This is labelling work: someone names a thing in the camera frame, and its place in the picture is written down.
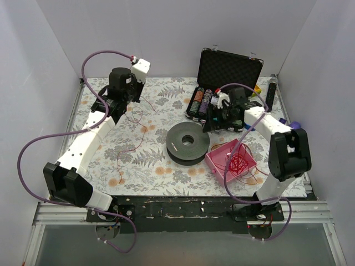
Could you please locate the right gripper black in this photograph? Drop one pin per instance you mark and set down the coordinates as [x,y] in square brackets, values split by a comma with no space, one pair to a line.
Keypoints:
[215,119]

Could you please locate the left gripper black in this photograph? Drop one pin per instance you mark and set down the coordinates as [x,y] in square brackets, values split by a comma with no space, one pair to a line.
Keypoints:
[137,90]

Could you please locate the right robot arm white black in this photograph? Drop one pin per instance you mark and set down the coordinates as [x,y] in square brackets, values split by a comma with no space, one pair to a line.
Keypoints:
[289,153]

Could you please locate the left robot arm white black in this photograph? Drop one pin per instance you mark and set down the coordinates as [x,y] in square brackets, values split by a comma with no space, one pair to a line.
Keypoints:
[65,179]

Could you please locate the black filament spool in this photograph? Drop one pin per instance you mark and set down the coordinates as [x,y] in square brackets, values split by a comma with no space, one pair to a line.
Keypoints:
[187,144]

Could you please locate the pink open box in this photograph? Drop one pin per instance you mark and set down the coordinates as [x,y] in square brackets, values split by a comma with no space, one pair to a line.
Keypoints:
[225,167]

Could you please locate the black poker chip case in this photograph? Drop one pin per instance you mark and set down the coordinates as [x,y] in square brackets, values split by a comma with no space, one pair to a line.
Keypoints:
[233,74]

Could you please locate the yellow green toy block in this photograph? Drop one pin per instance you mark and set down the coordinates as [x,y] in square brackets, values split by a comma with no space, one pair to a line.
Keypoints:
[257,91]

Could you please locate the floral table mat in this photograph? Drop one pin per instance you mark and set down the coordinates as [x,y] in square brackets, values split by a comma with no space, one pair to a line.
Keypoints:
[133,160]

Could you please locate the black remote control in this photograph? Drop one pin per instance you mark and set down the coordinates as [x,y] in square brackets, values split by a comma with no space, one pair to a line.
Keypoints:
[272,86]

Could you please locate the colourful toy block stack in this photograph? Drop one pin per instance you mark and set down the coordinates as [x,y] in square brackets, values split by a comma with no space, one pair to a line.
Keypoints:
[283,121]

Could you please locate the purple cylindrical toy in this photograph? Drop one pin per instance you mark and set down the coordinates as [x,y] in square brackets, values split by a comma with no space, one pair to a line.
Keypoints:
[295,125]

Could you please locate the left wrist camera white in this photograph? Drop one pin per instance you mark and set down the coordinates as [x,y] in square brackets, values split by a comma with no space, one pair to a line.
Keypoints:
[140,68]

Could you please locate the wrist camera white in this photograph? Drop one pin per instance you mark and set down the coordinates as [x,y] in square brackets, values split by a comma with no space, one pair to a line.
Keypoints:
[140,68]
[223,99]

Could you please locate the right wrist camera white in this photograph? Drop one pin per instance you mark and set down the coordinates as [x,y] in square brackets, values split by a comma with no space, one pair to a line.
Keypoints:
[223,99]

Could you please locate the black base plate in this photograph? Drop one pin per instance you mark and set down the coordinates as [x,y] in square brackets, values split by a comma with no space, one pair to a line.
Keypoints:
[191,214]

